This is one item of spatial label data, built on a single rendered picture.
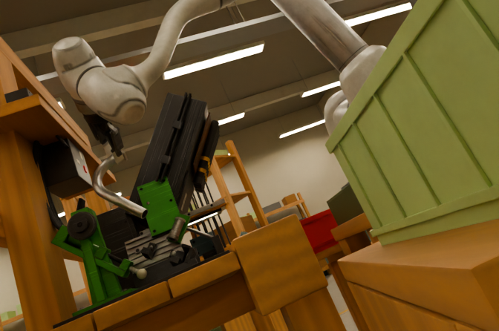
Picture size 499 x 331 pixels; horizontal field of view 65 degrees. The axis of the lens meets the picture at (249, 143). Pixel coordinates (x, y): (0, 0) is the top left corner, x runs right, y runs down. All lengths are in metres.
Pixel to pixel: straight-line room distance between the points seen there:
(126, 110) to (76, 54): 0.20
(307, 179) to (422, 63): 11.03
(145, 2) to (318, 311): 5.31
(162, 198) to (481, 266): 1.31
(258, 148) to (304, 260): 10.59
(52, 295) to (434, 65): 1.11
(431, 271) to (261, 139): 11.23
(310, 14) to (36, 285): 1.03
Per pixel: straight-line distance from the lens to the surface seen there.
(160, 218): 1.44
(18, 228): 1.31
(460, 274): 0.24
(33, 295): 1.27
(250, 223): 4.44
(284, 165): 11.32
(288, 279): 0.79
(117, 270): 1.15
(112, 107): 0.95
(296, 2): 1.11
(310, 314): 0.80
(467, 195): 0.38
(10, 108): 1.33
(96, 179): 1.31
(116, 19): 5.66
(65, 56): 1.07
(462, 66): 0.33
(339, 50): 1.07
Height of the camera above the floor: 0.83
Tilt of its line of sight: 17 degrees up
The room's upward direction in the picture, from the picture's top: 24 degrees counter-clockwise
